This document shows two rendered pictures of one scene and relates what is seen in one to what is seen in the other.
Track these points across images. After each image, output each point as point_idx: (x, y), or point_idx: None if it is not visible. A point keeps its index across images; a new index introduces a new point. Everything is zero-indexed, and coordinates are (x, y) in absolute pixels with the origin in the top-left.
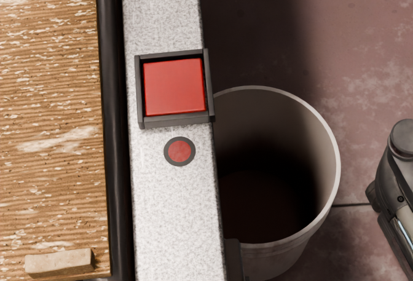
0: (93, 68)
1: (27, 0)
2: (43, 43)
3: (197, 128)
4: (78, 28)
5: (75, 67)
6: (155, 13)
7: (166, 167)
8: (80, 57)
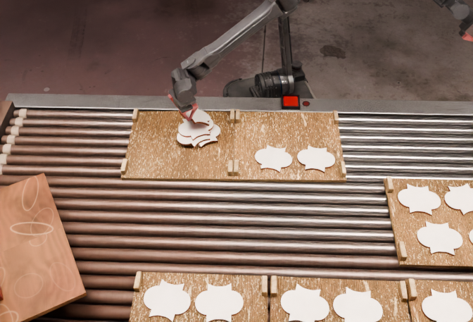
0: (285, 113)
1: (263, 124)
2: (276, 121)
3: (300, 100)
4: (273, 115)
5: (284, 115)
6: (267, 105)
7: (310, 106)
8: (281, 115)
